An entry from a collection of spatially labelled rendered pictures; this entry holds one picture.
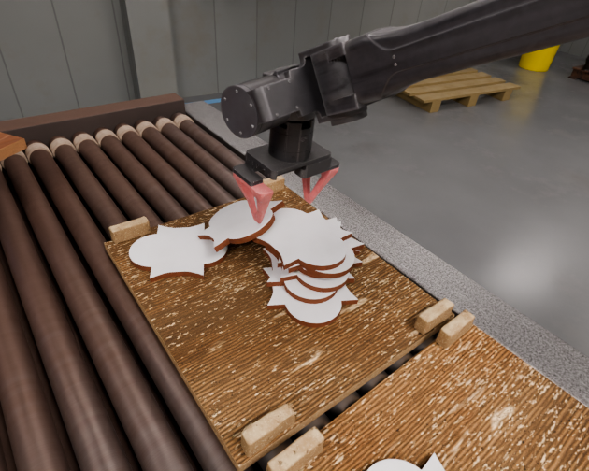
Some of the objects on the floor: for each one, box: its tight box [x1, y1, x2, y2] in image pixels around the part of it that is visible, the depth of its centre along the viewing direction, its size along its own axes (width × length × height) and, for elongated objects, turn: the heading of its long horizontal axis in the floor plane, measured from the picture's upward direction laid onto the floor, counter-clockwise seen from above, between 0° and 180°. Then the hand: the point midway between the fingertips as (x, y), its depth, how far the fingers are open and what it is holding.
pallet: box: [395, 68, 521, 113], centre depth 433 cm, size 137×94×13 cm
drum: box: [518, 45, 560, 72], centre depth 522 cm, size 43×44×69 cm
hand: (283, 206), depth 62 cm, fingers open, 9 cm apart
